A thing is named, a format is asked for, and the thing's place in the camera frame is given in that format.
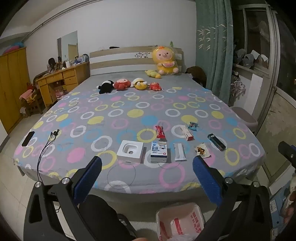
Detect black plush toy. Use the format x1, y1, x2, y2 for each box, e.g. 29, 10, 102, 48
97, 80, 114, 94

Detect small yellow-green plush toy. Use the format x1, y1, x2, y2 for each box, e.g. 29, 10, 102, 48
145, 70, 162, 79

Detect blue cardboard box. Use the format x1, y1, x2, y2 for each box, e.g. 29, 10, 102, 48
269, 185, 296, 232

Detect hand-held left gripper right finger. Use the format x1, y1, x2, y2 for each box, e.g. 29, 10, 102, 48
193, 155, 275, 241

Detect white plastic bag red print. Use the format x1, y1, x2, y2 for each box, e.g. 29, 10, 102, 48
156, 202, 205, 241

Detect yellow wooden desk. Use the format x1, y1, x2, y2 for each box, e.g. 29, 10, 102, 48
35, 61, 90, 110

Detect brown white wrapper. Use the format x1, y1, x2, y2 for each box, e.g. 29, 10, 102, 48
195, 143, 210, 157

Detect green leaf-print curtain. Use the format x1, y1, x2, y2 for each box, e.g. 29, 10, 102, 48
195, 0, 234, 106

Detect bed with ring-print sheet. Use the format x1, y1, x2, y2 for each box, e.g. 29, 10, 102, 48
13, 76, 266, 195

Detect pink clothes pile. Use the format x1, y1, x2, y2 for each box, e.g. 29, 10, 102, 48
19, 89, 37, 103

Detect yellow white plush toy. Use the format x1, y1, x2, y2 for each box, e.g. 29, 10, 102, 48
131, 77, 149, 90

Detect striped wooden headboard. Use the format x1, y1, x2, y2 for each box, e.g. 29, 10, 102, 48
89, 46, 184, 77

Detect brown fuzzy cloth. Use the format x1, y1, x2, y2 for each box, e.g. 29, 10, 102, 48
185, 66, 207, 88

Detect window frame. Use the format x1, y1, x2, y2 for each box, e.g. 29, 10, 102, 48
233, 0, 296, 99

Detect large yellow plush doll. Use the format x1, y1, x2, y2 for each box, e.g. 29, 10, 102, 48
151, 46, 182, 75

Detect wall mirror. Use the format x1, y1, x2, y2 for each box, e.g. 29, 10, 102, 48
57, 31, 78, 62

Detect desk clutter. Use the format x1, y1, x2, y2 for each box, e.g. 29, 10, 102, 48
47, 54, 90, 70

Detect black earphones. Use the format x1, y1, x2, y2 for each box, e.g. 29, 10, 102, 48
36, 129, 61, 184

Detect pink clothes hangers bunch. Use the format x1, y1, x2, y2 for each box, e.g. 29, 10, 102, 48
231, 78, 246, 99

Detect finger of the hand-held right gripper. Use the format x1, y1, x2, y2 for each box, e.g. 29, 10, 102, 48
278, 141, 296, 166

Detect blue white carton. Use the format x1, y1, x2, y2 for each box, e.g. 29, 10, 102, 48
150, 141, 168, 163

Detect pink and blue bundle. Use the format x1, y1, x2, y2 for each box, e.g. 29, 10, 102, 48
0, 42, 24, 53

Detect black blue small box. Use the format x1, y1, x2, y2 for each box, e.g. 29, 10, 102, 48
207, 134, 226, 152

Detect red round plush toy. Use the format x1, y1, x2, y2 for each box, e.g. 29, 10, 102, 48
113, 78, 131, 91

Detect red snack wrapper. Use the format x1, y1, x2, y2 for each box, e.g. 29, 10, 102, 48
155, 126, 166, 140

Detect white red long box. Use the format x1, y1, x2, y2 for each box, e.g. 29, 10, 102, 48
180, 125, 194, 141

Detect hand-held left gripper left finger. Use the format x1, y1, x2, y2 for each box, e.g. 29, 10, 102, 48
23, 156, 102, 241

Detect black phone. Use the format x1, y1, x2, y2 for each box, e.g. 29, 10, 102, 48
21, 131, 35, 147

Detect yellow wooden wardrobe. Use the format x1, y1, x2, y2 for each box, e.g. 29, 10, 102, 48
0, 47, 31, 134

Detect grey cloth pile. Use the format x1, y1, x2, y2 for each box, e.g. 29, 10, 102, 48
233, 47, 270, 69

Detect grey plastic stool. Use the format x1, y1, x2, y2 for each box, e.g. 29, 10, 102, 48
230, 106, 258, 131

